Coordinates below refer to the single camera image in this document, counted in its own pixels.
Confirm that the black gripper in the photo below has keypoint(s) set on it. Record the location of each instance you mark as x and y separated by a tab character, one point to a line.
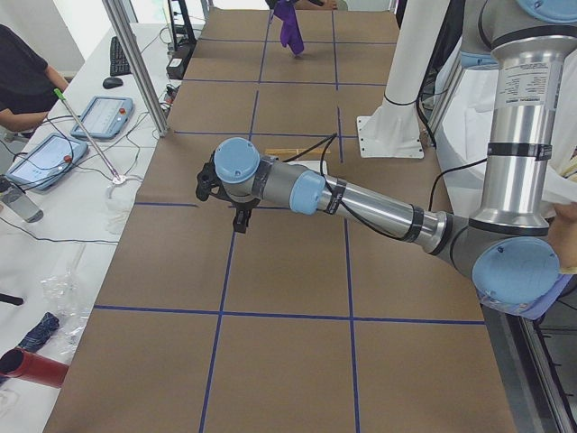
243	208

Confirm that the purple microfibre towel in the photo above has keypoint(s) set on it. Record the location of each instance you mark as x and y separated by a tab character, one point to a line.
290	36

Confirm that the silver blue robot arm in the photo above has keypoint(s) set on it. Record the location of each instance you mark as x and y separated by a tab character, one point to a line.
505	247

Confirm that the upper wooden rack rod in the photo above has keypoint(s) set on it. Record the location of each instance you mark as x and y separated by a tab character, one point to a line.
290	152

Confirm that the white towel rack base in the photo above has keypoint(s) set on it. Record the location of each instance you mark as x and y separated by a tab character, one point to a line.
308	162

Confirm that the black box device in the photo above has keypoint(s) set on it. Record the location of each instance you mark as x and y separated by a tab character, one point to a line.
176	68

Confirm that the far blue teach pendant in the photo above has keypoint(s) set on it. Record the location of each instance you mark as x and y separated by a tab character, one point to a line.
105	116

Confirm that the blue teach pendant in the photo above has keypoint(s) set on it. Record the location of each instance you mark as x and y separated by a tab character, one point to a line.
105	116
47	162

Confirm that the black computer mouse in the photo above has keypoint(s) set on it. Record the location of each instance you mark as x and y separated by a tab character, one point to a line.
112	82

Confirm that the black keyboard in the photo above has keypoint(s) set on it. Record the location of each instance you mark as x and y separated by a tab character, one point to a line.
119	64

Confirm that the near blue teach pendant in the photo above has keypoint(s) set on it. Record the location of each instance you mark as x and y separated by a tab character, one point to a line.
47	162

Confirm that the clear water bottle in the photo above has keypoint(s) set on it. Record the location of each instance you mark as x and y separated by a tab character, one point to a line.
13	197

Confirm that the green tipped metal rod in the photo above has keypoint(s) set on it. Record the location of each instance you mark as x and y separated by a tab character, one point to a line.
117	178

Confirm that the folded dark blue umbrella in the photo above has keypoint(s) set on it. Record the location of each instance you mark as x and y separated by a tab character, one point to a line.
37	337

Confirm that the person in black shirt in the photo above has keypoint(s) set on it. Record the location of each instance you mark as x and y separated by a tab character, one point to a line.
28	82

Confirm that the red cylinder tube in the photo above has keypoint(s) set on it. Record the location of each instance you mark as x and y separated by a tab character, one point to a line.
31	367

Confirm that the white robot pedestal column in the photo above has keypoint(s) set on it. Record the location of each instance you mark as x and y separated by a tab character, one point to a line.
392	131

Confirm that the aluminium frame post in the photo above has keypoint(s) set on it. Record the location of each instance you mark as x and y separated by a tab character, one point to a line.
121	25

